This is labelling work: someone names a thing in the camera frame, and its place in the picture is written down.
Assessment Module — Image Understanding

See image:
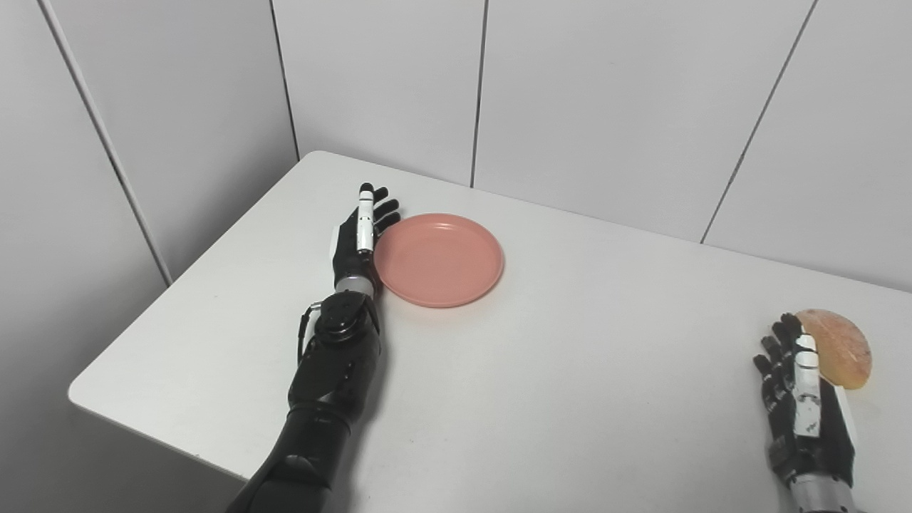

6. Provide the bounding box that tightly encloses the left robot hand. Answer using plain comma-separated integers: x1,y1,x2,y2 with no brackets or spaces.
331,182,401,294

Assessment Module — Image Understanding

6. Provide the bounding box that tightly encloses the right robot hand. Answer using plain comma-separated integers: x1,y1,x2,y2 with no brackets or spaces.
753,313,856,489

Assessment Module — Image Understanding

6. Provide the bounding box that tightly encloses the bread roll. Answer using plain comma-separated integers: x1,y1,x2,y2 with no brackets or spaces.
795,309,873,390

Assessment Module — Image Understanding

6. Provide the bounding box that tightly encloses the pink plate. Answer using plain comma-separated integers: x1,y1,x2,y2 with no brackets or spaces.
373,213,505,309

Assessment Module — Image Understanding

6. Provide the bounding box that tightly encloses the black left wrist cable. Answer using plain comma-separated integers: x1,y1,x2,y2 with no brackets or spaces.
297,301,323,364

